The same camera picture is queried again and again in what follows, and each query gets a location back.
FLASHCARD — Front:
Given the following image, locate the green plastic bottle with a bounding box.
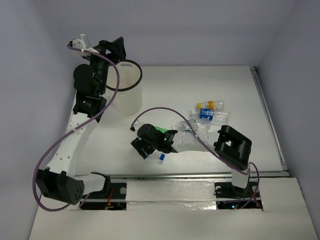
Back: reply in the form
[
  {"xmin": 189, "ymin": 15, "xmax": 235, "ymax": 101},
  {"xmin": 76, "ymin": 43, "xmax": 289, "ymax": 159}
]
[{"xmin": 155, "ymin": 126, "xmax": 168, "ymax": 134}]

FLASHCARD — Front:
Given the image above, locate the clear bottle blue label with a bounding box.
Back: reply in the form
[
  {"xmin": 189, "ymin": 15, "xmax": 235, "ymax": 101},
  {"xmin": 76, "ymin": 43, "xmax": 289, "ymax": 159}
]
[{"xmin": 189, "ymin": 108, "xmax": 232, "ymax": 124}]

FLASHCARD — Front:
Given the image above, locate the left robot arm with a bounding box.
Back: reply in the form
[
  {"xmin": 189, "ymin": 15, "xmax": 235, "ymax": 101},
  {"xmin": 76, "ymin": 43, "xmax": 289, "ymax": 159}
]
[{"xmin": 32, "ymin": 34, "xmax": 126, "ymax": 211}]

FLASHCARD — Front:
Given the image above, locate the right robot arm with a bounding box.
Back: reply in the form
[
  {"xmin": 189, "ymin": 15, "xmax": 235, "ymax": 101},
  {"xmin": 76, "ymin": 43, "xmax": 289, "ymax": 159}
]
[{"xmin": 130, "ymin": 123, "xmax": 252, "ymax": 196}]

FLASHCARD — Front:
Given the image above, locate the white bin black rim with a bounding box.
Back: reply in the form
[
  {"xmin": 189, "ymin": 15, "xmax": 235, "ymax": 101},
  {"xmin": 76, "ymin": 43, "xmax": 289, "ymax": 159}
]
[{"xmin": 112, "ymin": 59, "xmax": 143, "ymax": 116}]

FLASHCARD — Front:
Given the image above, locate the clear bottle lemon label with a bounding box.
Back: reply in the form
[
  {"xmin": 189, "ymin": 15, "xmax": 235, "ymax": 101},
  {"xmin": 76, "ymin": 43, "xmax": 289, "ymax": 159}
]
[{"xmin": 171, "ymin": 118, "xmax": 211, "ymax": 134}]

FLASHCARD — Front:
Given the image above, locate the clear bottle yellow cap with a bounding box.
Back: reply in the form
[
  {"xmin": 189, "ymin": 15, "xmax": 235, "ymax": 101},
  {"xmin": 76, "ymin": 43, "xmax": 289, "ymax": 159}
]
[{"xmin": 195, "ymin": 100, "xmax": 225, "ymax": 111}]

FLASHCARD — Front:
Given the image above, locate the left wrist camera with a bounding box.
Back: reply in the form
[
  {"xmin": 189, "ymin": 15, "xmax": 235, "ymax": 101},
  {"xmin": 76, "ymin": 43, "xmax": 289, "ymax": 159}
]
[{"xmin": 67, "ymin": 33, "xmax": 91, "ymax": 56}]

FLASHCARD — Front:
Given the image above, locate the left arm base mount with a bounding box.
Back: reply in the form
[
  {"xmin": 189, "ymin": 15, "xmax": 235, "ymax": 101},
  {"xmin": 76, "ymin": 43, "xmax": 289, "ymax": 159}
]
[{"xmin": 79, "ymin": 172, "xmax": 127, "ymax": 211}]

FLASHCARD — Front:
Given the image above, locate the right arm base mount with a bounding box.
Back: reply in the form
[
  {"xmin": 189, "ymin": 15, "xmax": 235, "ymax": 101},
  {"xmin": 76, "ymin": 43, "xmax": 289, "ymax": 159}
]
[{"xmin": 213, "ymin": 181, "xmax": 263, "ymax": 210}]

